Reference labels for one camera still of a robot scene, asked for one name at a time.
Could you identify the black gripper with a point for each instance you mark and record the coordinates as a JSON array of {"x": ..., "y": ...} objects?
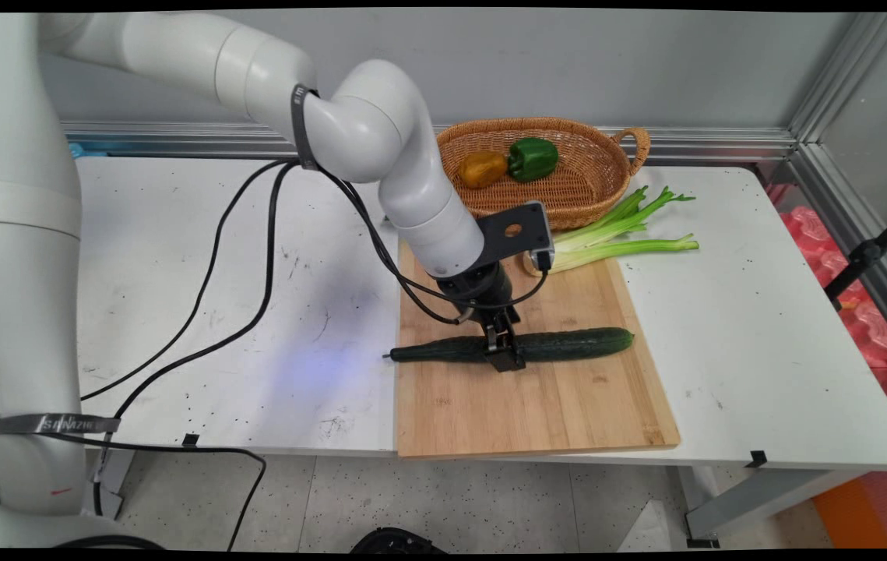
[{"x": 478, "y": 292}]

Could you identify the dark green cucumber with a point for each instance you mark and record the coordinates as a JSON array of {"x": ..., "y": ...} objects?
[{"x": 575, "y": 344}]

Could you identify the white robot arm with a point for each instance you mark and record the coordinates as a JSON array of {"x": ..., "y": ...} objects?
[{"x": 381, "y": 132}]

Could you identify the wooden cutting board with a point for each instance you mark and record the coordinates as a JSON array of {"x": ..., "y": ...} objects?
[{"x": 529, "y": 405}]

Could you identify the green celery stalk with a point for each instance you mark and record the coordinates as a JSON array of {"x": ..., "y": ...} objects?
[
  {"x": 622, "y": 249},
  {"x": 607, "y": 222}
]

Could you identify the woven wicker basket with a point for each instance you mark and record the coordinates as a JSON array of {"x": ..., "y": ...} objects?
[{"x": 583, "y": 195}]

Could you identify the yellow bell pepper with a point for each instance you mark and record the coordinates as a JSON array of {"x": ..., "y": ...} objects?
[{"x": 482, "y": 170}]

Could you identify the green bell pepper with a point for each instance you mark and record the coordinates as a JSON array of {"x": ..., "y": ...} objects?
[{"x": 533, "y": 160}]

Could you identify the black round floor object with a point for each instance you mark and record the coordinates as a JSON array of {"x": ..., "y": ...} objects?
[{"x": 392, "y": 541}]

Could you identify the black table edge clip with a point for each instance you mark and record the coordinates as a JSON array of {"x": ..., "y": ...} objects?
[
  {"x": 191, "y": 439},
  {"x": 757, "y": 458}
]

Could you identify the grey table leg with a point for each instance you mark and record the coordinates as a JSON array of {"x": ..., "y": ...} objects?
[{"x": 762, "y": 499}]

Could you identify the red plastic packaging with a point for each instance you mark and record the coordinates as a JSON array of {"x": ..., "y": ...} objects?
[{"x": 871, "y": 327}]

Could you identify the black tripod stand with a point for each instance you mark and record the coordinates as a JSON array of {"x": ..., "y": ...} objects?
[{"x": 867, "y": 253}]

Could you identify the orange box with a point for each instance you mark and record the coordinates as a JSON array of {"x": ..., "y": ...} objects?
[{"x": 852, "y": 514}]

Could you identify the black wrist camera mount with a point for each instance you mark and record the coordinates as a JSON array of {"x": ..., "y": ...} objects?
[{"x": 517, "y": 230}]

